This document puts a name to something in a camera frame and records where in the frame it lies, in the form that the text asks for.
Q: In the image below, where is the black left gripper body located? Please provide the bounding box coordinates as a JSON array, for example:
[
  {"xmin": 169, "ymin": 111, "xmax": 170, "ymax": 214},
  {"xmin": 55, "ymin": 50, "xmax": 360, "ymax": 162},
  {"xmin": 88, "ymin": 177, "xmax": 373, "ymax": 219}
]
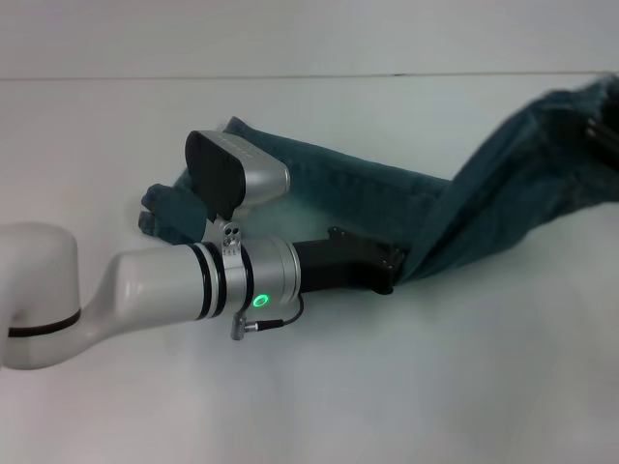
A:
[{"xmin": 294, "ymin": 225, "xmax": 406, "ymax": 296}]

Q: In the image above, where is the blue denim shorts basketball print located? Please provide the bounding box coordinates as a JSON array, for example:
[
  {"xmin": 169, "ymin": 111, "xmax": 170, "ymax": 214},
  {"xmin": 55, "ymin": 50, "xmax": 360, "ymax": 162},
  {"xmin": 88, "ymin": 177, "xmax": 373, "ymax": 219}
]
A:
[{"xmin": 138, "ymin": 71, "xmax": 619, "ymax": 296}]

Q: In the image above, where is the thin dark left arm cable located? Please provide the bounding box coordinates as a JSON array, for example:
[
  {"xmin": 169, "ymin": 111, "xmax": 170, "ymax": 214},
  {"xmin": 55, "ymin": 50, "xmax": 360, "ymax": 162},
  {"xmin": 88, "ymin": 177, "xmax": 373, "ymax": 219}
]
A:
[{"xmin": 240, "ymin": 295, "xmax": 305, "ymax": 333}]

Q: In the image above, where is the silver left wrist clamp bracket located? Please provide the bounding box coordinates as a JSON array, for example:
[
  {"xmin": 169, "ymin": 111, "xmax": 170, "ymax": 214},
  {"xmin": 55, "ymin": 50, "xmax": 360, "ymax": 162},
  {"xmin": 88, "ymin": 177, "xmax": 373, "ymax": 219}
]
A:
[{"xmin": 212, "ymin": 217, "xmax": 251, "ymax": 342}]

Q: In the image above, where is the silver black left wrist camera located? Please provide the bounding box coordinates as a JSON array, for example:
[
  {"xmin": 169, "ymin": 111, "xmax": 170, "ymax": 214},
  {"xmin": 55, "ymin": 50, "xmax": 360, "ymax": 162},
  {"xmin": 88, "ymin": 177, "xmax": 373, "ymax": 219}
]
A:
[{"xmin": 185, "ymin": 129, "xmax": 291, "ymax": 224}]

